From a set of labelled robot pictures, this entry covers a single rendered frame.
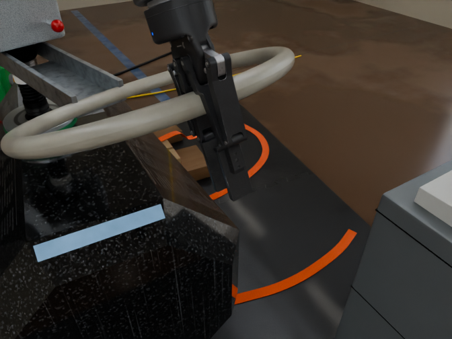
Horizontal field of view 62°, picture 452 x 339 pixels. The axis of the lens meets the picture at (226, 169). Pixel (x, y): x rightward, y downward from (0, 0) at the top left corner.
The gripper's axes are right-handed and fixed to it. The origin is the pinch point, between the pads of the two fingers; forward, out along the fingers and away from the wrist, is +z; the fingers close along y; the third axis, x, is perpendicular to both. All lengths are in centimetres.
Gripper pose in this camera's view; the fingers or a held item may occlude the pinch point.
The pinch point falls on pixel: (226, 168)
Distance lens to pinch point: 47.9
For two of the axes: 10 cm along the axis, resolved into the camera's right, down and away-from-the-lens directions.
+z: 2.7, 9.0, 3.4
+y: -4.5, -2.0, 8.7
